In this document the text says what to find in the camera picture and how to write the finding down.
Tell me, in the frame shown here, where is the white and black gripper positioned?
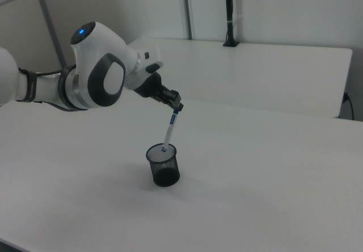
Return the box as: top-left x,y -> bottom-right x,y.
130,44 -> 185,114

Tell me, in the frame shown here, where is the blue and white marker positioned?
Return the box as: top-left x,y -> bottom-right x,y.
160,109 -> 180,153

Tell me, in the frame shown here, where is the black mesh pen cup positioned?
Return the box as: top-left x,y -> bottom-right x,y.
146,142 -> 182,187

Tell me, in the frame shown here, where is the white side table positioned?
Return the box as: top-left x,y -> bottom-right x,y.
129,37 -> 353,119

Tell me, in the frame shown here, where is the grey metal partition post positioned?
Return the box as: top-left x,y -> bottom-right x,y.
180,0 -> 197,40
31,0 -> 67,69

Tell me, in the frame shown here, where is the black camera pole with clamp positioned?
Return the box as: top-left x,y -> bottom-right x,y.
222,0 -> 239,48

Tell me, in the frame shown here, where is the black wall cable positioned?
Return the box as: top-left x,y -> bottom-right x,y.
343,92 -> 356,121

